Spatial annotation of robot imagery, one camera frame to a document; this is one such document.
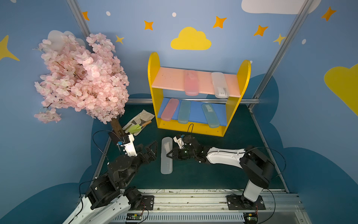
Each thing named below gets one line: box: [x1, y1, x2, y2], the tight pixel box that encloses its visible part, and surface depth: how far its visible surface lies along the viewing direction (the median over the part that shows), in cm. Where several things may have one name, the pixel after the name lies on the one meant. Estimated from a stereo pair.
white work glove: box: [122, 109, 156, 136], surface depth 113 cm
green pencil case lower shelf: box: [177, 100, 192, 125], surface depth 98 cm
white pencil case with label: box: [211, 71, 230, 99], surface depth 75 cm
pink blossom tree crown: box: [34, 32, 130, 124], surface depth 59 cm
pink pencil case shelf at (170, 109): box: [160, 98, 180, 122], surface depth 101 cm
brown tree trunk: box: [110, 115, 125, 138], surface depth 93 cm
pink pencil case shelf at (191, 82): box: [184, 70, 200, 97], surface depth 80 cm
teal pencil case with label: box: [201, 102, 221, 129], surface depth 98 cm
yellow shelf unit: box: [147, 52, 252, 138], surface depth 84 cm
